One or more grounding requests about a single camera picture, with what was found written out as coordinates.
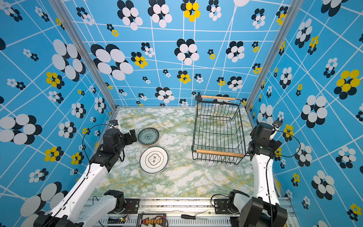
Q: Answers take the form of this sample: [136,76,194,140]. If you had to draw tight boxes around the white plate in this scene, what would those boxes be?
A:
[138,127,160,146]
[140,147,169,175]

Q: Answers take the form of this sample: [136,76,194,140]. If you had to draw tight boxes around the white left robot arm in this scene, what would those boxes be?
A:
[33,126,137,227]

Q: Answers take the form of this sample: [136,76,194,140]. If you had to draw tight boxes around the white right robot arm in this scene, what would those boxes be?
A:
[229,120,288,227]

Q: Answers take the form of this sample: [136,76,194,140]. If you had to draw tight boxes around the glass jar with black lid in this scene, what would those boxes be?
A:
[195,92,203,110]

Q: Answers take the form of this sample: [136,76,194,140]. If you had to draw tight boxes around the black terminal board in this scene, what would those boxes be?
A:
[136,213,169,227]

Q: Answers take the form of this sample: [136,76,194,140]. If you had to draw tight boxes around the black screwdriver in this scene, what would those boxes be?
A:
[181,214,207,220]

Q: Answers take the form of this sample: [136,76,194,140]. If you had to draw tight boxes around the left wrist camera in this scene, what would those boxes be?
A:
[109,119,121,131]

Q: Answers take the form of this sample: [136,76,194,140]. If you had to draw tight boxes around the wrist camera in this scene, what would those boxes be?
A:
[109,119,121,131]
[269,120,282,140]

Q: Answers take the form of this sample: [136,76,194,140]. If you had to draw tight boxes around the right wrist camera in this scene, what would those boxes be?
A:
[269,120,282,140]

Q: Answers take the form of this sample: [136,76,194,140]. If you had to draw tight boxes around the black wire dish rack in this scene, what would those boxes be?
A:
[192,100,247,165]

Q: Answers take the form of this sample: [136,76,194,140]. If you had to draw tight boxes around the wooden rack handle far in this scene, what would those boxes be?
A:
[201,95,236,101]

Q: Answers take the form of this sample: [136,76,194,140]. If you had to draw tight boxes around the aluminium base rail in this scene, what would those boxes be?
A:
[56,197,301,227]

